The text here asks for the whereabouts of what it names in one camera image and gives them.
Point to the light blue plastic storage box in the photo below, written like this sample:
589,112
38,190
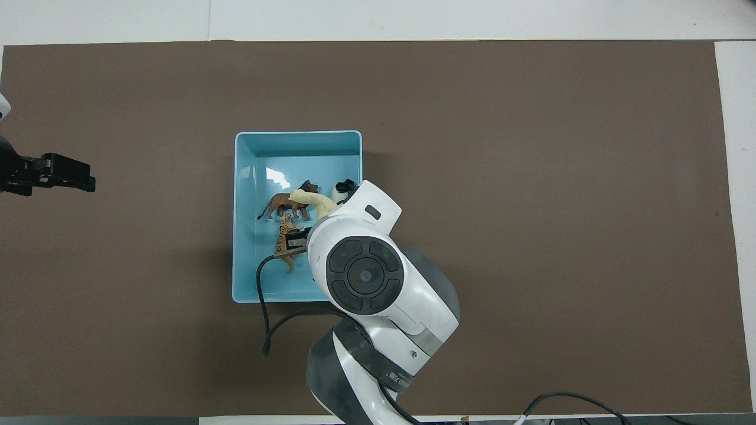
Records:
260,177

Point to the brown paper table mat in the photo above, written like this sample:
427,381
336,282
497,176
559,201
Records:
561,236

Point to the orange striped tiger toy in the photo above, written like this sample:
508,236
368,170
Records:
287,236

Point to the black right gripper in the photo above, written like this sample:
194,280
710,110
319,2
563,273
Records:
298,241

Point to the cream horse toy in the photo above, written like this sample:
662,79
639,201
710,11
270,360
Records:
316,200

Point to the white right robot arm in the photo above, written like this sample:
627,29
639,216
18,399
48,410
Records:
378,295

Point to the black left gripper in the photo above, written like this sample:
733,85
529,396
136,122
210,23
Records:
18,174

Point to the black and white panda toy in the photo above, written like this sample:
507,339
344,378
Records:
345,186

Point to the brown lion toy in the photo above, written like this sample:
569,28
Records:
283,203

